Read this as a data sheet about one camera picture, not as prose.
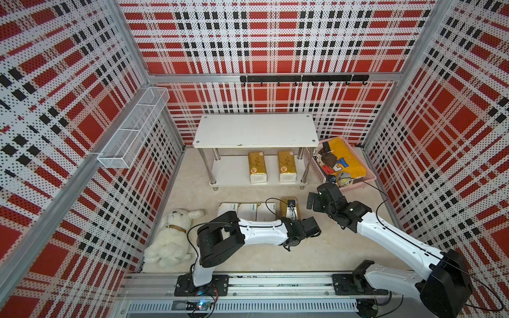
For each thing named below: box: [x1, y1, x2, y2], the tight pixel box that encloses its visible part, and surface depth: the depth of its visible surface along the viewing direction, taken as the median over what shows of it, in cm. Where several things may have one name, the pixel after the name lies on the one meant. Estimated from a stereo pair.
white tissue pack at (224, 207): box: [217, 202, 239, 216], surface depth 92 cm
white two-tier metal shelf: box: [192, 113, 320, 191], surface depth 88 cm
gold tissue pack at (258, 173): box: [247, 151, 268, 184], surface depth 97 cm
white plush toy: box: [143, 208, 205, 269], surface depth 78 cm
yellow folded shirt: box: [321, 137, 368, 179], surface depth 106 cm
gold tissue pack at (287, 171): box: [277, 150, 297, 183], surface depth 97 cm
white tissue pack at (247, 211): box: [237, 202, 258, 222], surface depth 90 cm
